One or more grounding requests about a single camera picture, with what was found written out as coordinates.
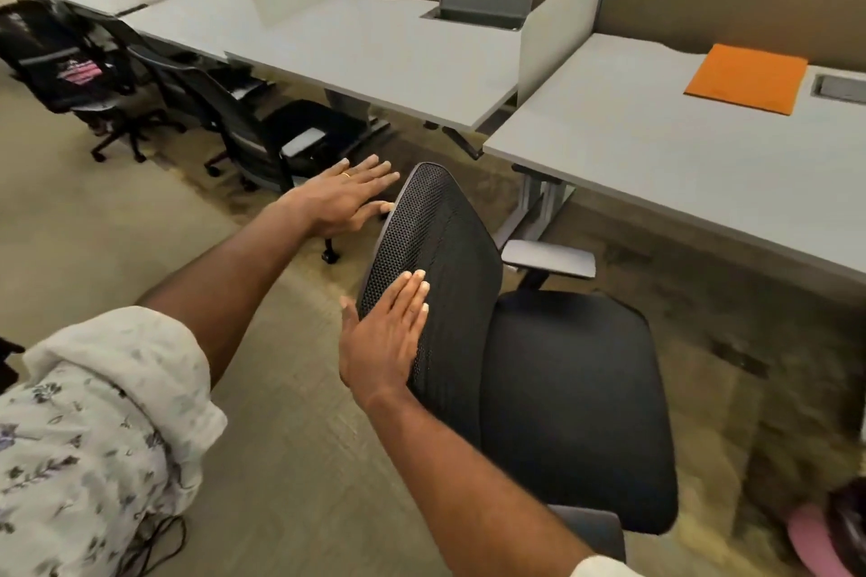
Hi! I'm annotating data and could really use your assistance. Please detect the black office chair grey armrest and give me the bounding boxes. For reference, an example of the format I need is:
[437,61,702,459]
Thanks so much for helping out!
[128,43,395,265]

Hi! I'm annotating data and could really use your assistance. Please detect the grey metal desk leg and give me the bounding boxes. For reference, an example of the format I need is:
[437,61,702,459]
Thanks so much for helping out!
[323,89,391,146]
[493,164,577,253]

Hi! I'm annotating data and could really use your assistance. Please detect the pink cap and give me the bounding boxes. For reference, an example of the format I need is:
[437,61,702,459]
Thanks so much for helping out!
[787,504,855,577]

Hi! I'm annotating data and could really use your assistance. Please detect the person's right forearm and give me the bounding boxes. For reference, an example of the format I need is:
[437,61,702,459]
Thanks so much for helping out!
[357,386,598,577]

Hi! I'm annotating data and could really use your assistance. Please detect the white floral shirt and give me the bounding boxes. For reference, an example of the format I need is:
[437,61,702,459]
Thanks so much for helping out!
[0,305,229,577]

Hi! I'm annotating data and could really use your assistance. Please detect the person's left hand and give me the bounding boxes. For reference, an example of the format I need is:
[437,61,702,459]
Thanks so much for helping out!
[282,154,402,240]

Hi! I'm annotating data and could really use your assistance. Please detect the grey open cable hatch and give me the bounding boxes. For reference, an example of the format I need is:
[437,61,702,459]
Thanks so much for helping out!
[420,0,534,32]

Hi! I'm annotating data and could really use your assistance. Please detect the person's left forearm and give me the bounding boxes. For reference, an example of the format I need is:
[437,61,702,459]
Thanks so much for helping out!
[137,197,316,389]

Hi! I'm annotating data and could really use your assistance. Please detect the orange flat folder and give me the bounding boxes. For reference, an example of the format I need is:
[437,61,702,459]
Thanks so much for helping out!
[683,43,810,117]

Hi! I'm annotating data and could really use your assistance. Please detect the black mesh office chair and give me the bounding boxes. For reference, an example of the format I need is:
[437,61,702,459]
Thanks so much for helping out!
[356,161,680,564]

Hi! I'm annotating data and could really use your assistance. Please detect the grey closed cable hatch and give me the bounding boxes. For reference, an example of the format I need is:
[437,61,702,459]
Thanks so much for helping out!
[811,73,866,106]

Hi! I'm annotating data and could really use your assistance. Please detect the person's right hand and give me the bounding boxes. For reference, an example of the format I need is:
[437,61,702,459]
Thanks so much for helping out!
[337,269,432,410]

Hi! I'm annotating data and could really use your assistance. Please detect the black office chair pink print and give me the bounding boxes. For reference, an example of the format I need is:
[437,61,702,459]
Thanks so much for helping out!
[0,0,187,164]

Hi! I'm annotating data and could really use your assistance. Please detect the black cable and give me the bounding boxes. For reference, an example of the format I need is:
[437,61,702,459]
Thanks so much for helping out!
[114,514,188,577]

